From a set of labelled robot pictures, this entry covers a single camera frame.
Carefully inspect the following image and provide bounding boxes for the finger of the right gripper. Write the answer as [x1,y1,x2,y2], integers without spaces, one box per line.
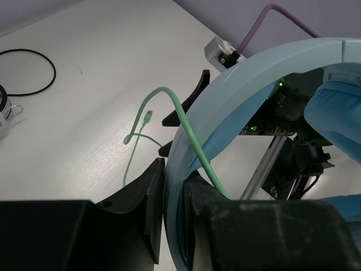
[158,142,172,157]
[162,69,210,126]

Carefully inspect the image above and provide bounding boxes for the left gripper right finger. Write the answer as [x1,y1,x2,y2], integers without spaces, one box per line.
[183,173,360,270]

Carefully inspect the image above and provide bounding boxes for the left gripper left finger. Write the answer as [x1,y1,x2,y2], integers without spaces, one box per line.
[1,158,165,270]

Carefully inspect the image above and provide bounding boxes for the black headphone cable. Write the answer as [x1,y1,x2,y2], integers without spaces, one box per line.
[0,49,56,98]

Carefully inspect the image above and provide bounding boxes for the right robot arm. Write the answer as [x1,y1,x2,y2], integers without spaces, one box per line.
[239,68,333,199]

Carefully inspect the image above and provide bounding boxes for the light blue headphones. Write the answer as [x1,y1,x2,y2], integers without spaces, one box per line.
[164,38,360,270]

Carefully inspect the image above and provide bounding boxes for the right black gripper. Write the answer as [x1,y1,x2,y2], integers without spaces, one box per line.
[239,72,324,136]

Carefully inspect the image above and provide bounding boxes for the black white headphones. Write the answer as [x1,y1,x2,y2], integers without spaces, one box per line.
[1,86,24,141]

